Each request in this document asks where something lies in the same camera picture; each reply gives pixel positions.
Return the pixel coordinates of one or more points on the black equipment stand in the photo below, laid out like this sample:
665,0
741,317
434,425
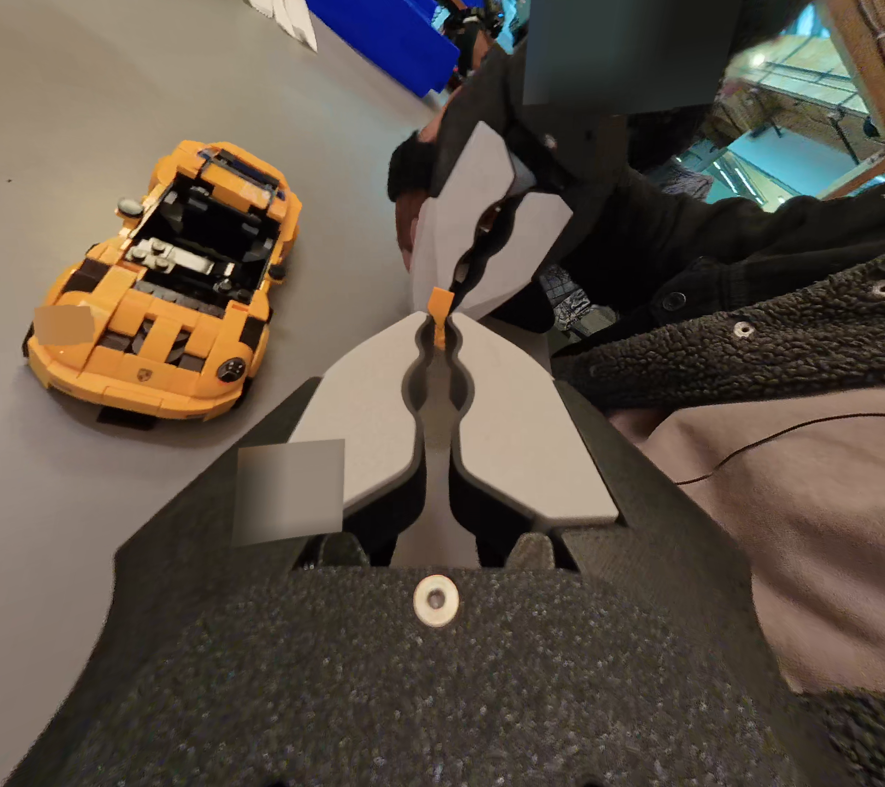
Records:
477,20

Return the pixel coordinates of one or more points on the blue plastic bin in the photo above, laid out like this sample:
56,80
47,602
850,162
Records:
373,6

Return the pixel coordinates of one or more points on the person's right hand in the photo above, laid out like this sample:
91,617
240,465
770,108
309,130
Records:
408,234

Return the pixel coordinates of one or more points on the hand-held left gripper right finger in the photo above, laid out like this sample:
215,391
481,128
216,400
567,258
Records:
532,441

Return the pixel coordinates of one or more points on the wooden post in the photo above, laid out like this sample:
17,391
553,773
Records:
857,6

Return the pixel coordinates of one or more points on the yellow lego car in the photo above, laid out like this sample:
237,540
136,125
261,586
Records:
166,289

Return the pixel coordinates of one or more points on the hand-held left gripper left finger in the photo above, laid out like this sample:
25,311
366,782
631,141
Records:
366,400

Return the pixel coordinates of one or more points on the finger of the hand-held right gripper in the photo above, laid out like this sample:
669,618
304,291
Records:
456,192
532,241

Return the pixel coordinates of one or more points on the beige sweatshirt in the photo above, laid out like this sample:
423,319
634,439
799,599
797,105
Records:
795,538

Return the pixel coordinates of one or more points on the person's right forearm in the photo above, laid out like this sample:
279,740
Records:
691,234

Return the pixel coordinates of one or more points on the grey patterned cloth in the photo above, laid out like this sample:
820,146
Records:
574,310

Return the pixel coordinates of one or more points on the orange lego bracket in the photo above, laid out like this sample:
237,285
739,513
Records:
440,303

